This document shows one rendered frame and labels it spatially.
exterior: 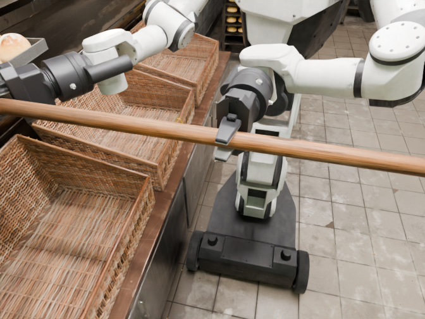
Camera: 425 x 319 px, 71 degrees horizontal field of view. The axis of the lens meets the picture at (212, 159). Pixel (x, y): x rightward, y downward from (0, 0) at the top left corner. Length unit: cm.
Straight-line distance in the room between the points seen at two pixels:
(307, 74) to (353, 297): 134
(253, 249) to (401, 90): 110
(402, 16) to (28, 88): 68
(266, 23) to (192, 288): 126
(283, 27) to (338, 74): 30
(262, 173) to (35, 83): 83
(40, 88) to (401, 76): 65
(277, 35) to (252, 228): 104
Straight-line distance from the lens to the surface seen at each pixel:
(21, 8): 130
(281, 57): 61
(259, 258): 150
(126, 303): 102
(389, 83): 57
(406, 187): 237
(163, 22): 89
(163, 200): 119
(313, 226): 190
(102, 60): 71
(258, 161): 115
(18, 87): 67
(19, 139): 123
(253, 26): 89
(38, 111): 62
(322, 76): 59
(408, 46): 56
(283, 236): 161
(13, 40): 88
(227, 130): 48
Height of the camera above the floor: 150
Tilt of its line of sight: 44 degrees down
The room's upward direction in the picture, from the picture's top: straight up
